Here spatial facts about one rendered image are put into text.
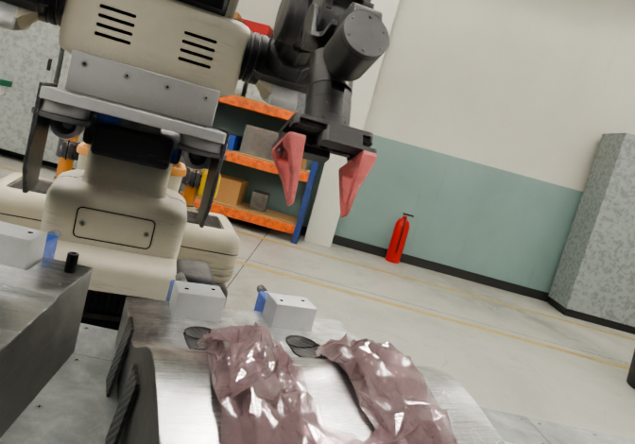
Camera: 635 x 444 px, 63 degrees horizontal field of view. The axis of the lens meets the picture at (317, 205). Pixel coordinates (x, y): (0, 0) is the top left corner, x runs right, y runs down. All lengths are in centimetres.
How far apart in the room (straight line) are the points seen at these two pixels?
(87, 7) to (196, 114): 22
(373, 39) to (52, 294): 41
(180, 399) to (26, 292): 18
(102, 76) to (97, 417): 52
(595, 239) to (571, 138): 116
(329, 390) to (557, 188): 597
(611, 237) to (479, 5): 279
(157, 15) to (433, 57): 520
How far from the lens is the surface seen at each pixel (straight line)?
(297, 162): 58
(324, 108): 62
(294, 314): 59
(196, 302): 55
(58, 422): 48
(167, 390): 35
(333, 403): 39
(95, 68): 85
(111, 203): 89
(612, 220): 601
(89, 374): 55
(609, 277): 611
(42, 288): 48
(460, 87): 597
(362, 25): 60
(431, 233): 596
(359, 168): 61
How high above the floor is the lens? 107
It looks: 7 degrees down
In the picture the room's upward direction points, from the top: 15 degrees clockwise
